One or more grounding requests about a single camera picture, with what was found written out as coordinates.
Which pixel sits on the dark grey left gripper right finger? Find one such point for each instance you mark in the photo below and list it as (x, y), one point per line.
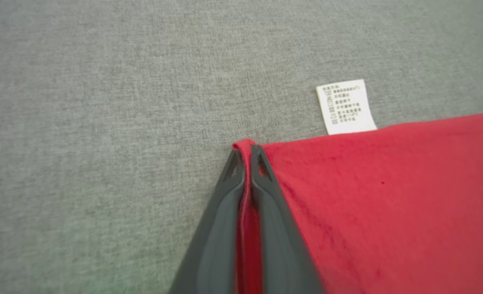
(282, 245)

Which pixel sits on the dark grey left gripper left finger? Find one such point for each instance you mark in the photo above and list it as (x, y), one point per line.
(217, 237)

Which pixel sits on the red jersey with white stripes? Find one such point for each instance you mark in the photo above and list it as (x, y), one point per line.
(388, 204)

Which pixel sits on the grey fabric sofa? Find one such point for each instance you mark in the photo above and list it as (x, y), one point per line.
(103, 122)

